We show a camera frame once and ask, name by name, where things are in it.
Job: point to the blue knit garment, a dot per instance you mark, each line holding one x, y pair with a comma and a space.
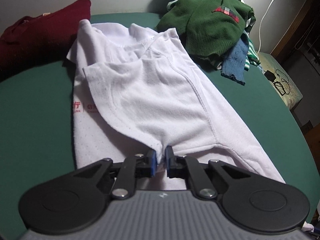
232, 63

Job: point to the black charger adapter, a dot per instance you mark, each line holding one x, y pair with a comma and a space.
270, 76

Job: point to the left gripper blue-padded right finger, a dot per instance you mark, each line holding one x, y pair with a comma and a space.
191, 171

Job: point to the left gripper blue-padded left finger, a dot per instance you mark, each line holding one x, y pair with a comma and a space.
128, 172

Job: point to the green white striped shirt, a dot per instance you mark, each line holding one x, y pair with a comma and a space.
252, 57

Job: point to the dark green knit sweater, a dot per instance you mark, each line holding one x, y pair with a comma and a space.
208, 28

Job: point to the folded dark red sweater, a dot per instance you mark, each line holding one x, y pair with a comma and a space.
43, 38

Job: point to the white polo shirt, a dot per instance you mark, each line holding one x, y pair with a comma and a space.
137, 90

